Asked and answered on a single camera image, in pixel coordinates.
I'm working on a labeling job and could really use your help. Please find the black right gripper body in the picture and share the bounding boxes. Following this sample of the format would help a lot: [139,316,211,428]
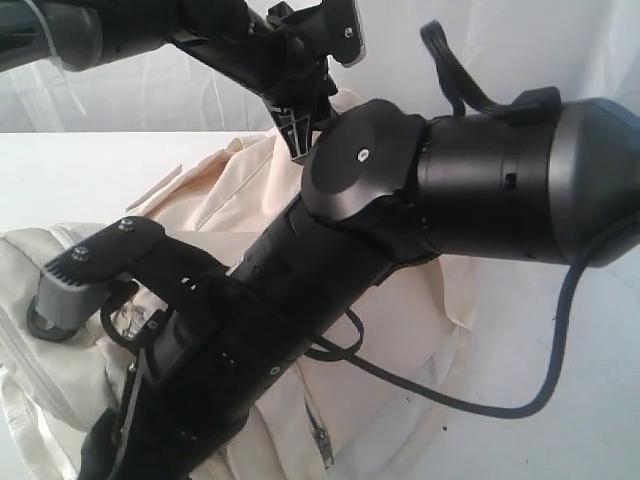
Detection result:
[79,271,350,479]

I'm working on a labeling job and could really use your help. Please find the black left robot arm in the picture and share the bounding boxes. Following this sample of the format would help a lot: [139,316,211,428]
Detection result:
[1,1,337,163]

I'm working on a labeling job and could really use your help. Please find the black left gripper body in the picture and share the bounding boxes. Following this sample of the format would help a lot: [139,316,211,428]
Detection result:
[248,14,337,164]

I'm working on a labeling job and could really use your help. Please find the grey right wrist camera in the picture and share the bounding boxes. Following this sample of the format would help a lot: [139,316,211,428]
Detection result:
[27,217,166,344]

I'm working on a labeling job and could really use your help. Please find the cream fabric duffel bag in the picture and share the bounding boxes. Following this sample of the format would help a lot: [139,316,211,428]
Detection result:
[0,87,476,480]

